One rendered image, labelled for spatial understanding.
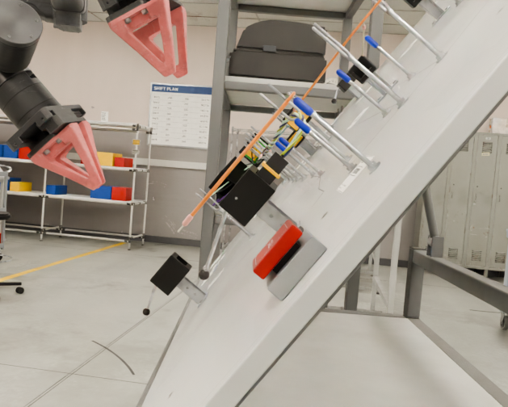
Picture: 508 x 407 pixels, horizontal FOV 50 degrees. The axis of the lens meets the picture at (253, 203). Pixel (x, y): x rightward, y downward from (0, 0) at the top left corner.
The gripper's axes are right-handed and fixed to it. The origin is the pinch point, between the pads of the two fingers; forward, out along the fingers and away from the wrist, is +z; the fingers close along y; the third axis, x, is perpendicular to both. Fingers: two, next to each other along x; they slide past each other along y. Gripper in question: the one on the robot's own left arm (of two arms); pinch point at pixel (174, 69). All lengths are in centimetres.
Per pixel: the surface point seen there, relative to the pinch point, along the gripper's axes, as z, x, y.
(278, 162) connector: 14.7, -6.5, -0.9
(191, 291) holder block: 32.0, 21.6, 29.4
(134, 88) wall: -121, 243, 761
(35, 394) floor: 83, 173, 169
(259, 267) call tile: 20.2, -4.3, -21.5
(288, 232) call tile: 18.6, -7.5, -20.9
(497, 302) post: 58, -28, 38
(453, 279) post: 60, -24, 60
